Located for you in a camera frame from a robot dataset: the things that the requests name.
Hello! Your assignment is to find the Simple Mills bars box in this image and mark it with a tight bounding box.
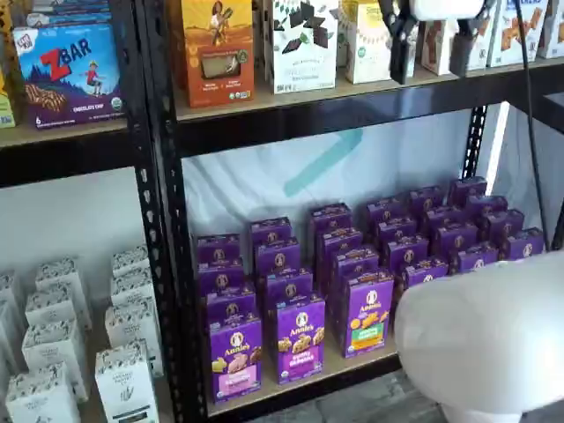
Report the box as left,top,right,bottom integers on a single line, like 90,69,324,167
345,0,418,85

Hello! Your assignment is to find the purple Annie's box violet patch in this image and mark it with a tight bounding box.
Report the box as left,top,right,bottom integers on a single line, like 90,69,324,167
249,217,293,246
275,302,327,385
254,237,302,277
265,267,315,309

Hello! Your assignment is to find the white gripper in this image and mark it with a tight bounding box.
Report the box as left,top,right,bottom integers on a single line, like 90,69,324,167
377,0,497,85

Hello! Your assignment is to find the purple Annie's box pink patch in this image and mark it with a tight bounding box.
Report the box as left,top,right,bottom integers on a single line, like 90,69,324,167
209,308,264,404
197,258,246,292
205,281,257,323
195,234,242,265

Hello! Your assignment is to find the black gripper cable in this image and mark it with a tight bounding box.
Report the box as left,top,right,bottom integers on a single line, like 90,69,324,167
514,0,552,252

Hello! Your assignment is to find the purple Annie's Hidden Veggies box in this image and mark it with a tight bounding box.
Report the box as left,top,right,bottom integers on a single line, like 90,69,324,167
320,226,364,261
330,245,381,283
309,203,353,237
342,269,396,359

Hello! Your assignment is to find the blue Clif Zbar box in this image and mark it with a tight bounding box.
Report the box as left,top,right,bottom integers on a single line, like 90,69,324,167
25,0,112,28
11,22,125,130

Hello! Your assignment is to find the cheddar pretzel crackers box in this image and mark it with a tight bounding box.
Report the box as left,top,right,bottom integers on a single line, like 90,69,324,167
419,17,490,77

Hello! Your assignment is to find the purple Annie's snack box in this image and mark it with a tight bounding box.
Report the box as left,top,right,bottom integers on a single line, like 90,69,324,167
449,176,489,199
465,195,509,217
481,209,525,241
501,226,546,262

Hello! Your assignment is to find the purple Annie's box maroon patch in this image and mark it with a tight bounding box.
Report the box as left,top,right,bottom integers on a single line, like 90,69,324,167
423,204,464,228
433,221,480,252
449,243,500,277
408,186,447,211

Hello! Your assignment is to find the sea salt pretzel crackers box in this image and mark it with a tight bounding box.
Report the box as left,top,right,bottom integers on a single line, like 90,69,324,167
487,0,551,69

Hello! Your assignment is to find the orange Revival snack box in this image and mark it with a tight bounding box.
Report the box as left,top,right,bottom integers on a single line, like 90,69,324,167
180,0,256,109

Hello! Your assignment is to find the black metal shelving rack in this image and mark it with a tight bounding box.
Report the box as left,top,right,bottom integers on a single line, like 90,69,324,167
134,0,564,423
0,0,177,423

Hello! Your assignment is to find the yellow Bobo's box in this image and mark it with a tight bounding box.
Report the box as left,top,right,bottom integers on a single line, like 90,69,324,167
0,0,21,67
0,61,18,130

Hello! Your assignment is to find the white cracker box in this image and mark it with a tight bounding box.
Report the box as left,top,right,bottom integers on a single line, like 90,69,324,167
536,0,564,60

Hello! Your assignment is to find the Simple Mills sweet thins box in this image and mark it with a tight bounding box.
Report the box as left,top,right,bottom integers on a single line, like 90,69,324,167
271,0,340,95

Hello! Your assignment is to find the white Organic Pantry box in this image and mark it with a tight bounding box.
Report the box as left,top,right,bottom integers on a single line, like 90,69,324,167
109,245,152,278
108,269,156,309
4,361,84,423
24,285,93,330
0,271,22,309
104,302,163,378
33,256,89,295
20,317,90,403
93,338,160,423

